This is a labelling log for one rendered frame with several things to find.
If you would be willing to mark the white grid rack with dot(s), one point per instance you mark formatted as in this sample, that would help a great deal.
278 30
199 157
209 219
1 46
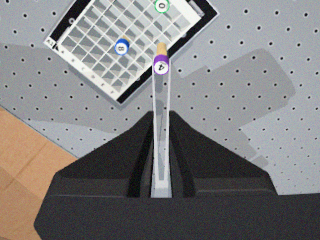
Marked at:
172 26

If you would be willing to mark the grey flat base plate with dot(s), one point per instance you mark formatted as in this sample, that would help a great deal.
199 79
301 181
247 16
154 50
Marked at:
250 81

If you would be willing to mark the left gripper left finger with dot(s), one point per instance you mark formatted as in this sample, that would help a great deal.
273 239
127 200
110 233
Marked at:
115 167

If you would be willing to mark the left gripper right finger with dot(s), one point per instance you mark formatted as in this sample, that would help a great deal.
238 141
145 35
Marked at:
209 169

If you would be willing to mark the violet vial numbered 4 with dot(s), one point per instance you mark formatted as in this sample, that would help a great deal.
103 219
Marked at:
161 58

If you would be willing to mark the blue vial with number 8 cap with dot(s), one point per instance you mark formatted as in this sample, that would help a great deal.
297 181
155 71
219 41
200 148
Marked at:
122 45

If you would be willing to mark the green-capped vial with number 0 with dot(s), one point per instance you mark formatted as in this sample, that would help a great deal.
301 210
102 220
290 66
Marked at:
161 6

